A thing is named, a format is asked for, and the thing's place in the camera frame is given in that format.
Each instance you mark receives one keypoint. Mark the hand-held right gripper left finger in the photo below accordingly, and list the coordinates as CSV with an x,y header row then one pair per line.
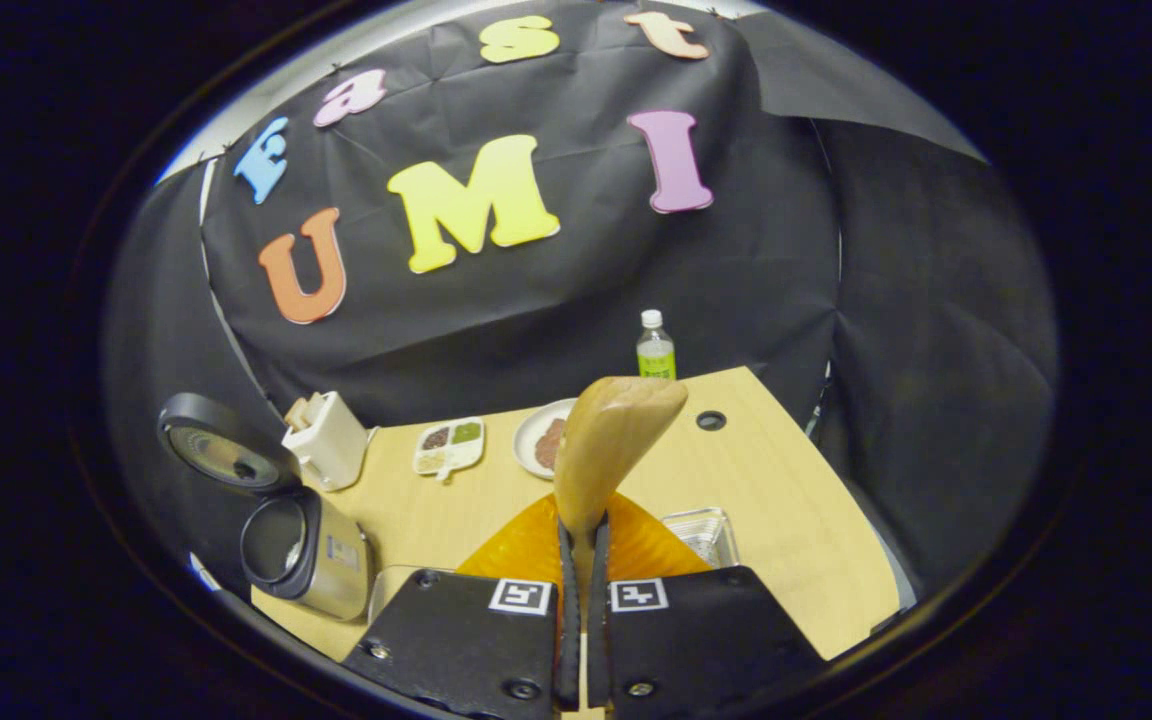
x,y
568,640

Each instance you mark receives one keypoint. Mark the white toaster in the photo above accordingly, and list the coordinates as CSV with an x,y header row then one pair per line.
x,y
336,450

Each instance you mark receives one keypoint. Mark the white round plate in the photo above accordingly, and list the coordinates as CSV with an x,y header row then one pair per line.
x,y
526,440

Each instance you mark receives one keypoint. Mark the white divided bean dish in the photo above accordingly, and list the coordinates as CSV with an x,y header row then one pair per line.
x,y
448,448

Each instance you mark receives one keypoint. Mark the brown toast slice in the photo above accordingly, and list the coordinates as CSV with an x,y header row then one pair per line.
x,y
296,413
314,402

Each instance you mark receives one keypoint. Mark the brown meat piece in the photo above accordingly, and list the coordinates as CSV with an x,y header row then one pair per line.
x,y
549,445

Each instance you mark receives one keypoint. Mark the green label drink bottle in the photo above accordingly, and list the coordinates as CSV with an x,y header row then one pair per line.
x,y
656,355

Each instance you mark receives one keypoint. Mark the dark grey rice cooker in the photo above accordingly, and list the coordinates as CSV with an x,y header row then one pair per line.
x,y
321,570

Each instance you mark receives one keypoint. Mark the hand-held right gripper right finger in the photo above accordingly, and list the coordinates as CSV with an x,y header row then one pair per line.
x,y
598,650

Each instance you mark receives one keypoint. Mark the wooden spoon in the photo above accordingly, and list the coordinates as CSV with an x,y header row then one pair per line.
x,y
611,440

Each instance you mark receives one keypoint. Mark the black backdrop cloth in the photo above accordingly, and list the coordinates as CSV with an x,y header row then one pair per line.
x,y
556,300

